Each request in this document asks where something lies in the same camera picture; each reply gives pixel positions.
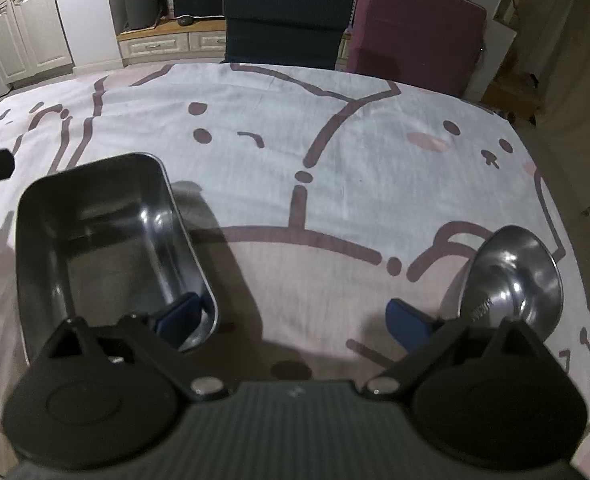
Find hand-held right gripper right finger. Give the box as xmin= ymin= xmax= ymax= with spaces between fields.
xmin=364 ymin=299 xmax=573 ymax=400

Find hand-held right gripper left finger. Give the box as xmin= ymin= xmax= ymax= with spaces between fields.
xmin=22 ymin=292 xmax=228 ymax=401

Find rectangular stainless steel container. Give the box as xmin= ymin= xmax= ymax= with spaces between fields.
xmin=15 ymin=151 xmax=221 ymax=366

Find small round stainless steel bowl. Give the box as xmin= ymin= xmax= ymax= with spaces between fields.
xmin=458 ymin=225 xmax=565 ymax=341

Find white kitchen cabinets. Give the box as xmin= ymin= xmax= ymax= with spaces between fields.
xmin=0 ymin=0 xmax=73 ymax=86

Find bear print tablecloth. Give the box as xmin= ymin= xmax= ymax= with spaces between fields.
xmin=0 ymin=62 xmax=590 ymax=480

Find low wooden top cabinet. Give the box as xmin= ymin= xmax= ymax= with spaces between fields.
xmin=116 ymin=17 xmax=228 ymax=66

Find grey trash bin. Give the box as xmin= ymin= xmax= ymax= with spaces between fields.
xmin=122 ymin=0 xmax=166 ymax=31

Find staircase with railing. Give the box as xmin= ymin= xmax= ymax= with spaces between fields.
xmin=480 ymin=0 xmax=576 ymax=121

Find purple cushioned chair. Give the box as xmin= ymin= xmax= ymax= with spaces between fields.
xmin=345 ymin=0 xmax=488 ymax=101

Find dark blue chair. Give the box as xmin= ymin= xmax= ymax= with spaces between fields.
xmin=220 ymin=0 xmax=365 ymax=71

